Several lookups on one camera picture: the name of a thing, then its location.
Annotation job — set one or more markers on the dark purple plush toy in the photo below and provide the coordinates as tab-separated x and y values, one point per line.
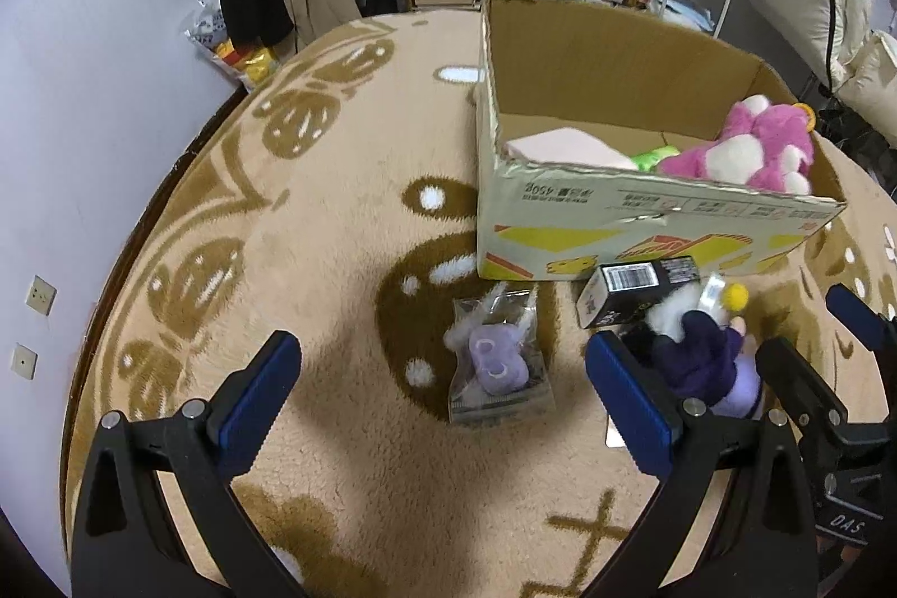
694	346

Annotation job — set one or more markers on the clear bag of toys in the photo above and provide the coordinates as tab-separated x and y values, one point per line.
238	55

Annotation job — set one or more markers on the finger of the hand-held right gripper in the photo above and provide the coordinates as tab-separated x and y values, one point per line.
799	381
862	314

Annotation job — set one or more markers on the small black box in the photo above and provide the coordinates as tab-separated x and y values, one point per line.
631	290

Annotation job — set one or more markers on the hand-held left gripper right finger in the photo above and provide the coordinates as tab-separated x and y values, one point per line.
631	409

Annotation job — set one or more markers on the white wall socket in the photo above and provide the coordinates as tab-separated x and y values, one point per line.
41	295
24	361

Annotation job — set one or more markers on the pink plush toy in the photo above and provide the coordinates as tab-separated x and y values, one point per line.
764	149

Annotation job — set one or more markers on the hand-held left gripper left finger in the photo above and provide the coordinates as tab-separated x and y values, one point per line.
256	402

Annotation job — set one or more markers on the green tissue packet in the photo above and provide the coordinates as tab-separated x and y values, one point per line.
655	156

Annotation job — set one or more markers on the pink square pouch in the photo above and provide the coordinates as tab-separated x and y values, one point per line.
567	146

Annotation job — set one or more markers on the printed cardboard box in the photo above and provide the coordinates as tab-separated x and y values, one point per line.
560	206

